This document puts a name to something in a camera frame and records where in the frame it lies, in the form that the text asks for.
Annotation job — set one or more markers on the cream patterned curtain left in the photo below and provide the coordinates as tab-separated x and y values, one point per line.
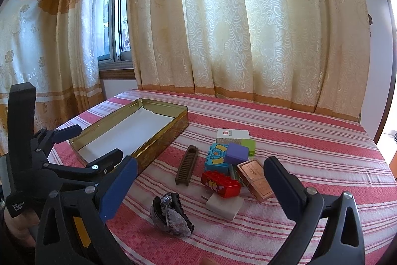
50	44

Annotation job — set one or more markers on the brown wooden comb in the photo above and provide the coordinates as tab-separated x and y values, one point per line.
187	166

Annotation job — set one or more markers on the window with metal frame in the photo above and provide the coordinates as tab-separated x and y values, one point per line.
113	47

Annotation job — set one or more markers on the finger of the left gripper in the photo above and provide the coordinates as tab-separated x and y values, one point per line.
92	171
44	139

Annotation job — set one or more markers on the purple cube block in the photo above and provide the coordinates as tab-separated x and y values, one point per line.
236	154

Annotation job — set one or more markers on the cream patterned curtain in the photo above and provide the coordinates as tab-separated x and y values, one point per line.
50	44
308	55

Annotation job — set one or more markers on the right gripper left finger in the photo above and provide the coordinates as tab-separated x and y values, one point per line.
73	226

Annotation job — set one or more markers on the gold metal tin tray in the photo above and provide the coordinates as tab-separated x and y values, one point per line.
142	129

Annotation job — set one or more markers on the blue toy building block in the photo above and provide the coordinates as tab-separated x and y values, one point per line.
215	160

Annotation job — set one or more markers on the green toy building block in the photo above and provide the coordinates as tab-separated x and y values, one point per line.
251	145

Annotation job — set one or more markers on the green dental floss case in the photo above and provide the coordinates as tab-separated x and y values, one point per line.
233	173

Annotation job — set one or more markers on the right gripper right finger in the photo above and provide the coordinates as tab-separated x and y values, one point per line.
342	239

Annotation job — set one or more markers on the white charger plug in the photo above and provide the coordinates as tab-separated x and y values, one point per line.
223	207

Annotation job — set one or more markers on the person left hand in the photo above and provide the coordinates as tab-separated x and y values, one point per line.
19	226

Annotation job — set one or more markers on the rose copper box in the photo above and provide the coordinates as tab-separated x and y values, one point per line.
252	175

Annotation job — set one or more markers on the cream patterned curtain right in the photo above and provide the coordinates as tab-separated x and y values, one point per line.
308	55

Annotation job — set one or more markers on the white small carton box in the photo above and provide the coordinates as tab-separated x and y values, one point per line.
227	136

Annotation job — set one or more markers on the red toy building block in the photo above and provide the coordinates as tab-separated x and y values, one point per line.
221	184

